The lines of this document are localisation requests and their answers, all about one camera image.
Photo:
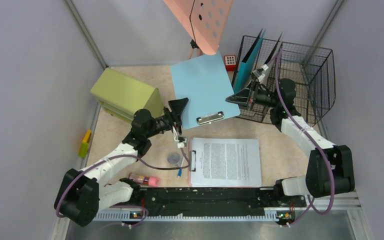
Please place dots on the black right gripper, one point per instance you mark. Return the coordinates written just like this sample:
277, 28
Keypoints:
241, 98

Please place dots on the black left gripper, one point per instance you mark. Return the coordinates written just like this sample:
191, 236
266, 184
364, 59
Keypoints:
177, 106

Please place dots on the teal file folder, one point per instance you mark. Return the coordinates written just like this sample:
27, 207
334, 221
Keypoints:
246, 65

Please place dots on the light blue clipboard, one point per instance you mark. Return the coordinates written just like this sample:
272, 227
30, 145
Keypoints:
206, 83

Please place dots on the grey white file folder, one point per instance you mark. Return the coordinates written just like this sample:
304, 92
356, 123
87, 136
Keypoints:
271, 57

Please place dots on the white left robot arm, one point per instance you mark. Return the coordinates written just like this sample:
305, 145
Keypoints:
85, 192

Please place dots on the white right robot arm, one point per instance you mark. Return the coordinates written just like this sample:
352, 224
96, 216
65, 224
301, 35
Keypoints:
330, 166

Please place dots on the red white small box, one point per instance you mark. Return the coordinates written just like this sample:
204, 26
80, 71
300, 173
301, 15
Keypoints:
230, 62

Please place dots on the clear jar of paperclips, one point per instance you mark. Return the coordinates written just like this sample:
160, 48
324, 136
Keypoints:
174, 159

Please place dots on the green metal drawer box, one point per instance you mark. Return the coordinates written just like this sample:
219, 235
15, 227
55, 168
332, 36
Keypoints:
121, 95

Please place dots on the blue white marker pen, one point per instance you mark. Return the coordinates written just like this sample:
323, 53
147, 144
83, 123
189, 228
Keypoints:
179, 173

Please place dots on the pink clipboard with papers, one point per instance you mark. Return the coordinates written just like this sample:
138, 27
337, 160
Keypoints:
225, 163

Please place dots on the pink capped tube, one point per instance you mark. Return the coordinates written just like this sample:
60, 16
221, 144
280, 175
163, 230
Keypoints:
151, 181

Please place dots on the pink perforated board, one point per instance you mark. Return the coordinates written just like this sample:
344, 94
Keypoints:
204, 20

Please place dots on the yellow green toy block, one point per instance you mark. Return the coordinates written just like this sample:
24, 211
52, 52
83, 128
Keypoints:
85, 143

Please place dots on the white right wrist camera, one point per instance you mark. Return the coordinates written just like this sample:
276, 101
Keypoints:
261, 75

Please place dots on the black wire mesh file rack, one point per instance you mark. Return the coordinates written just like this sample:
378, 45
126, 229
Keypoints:
311, 68

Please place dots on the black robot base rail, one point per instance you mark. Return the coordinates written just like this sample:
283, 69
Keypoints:
210, 202

